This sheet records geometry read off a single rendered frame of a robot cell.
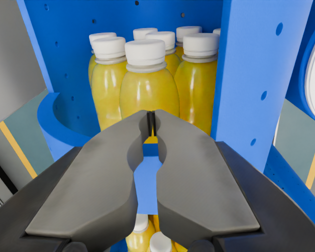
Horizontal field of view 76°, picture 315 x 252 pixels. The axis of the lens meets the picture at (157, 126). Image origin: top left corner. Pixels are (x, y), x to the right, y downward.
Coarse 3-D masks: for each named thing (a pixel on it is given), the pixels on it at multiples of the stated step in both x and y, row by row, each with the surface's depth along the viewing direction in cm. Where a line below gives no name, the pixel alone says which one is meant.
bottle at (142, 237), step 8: (152, 224) 43; (136, 232) 40; (144, 232) 41; (152, 232) 42; (128, 240) 41; (136, 240) 40; (144, 240) 40; (128, 248) 43; (136, 248) 41; (144, 248) 41
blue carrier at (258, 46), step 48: (48, 0) 25; (96, 0) 30; (144, 0) 33; (192, 0) 32; (240, 0) 10; (288, 0) 11; (48, 48) 25; (240, 48) 11; (288, 48) 14; (48, 96) 25; (240, 96) 13; (48, 144) 19; (144, 144) 15; (240, 144) 15; (144, 192) 16
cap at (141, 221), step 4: (136, 216) 41; (140, 216) 41; (144, 216) 41; (136, 220) 40; (140, 220) 40; (144, 220) 40; (136, 224) 39; (140, 224) 39; (144, 224) 40; (136, 228) 39; (140, 228) 40
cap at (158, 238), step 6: (156, 234) 37; (162, 234) 37; (150, 240) 36; (156, 240) 36; (162, 240) 36; (168, 240) 36; (150, 246) 36; (156, 246) 36; (162, 246) 35; (168, 246) 35
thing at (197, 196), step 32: (160, 128) 10; (192, 128) 9; (160, 160) 10; (192, 160) 8; (160, 192) 6; (192, 192) 6; (224, 192) 6; (160, 224) 7; (192, 224) 6; (224, 224) 5; (256, 224) 5
